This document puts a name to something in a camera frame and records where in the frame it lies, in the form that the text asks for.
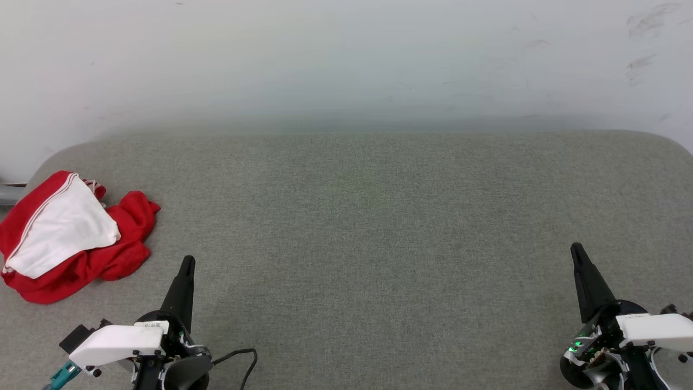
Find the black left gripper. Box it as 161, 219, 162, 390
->
134, 256, 210, 390

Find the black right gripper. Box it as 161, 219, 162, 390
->
560, 243, 659, 390

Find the red and white garment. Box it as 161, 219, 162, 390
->
0, 171, 161, 304

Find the thin black cable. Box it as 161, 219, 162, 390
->
210, 348, 258, 390

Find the teal cable connector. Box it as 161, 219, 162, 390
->
43, 361, 82, 390

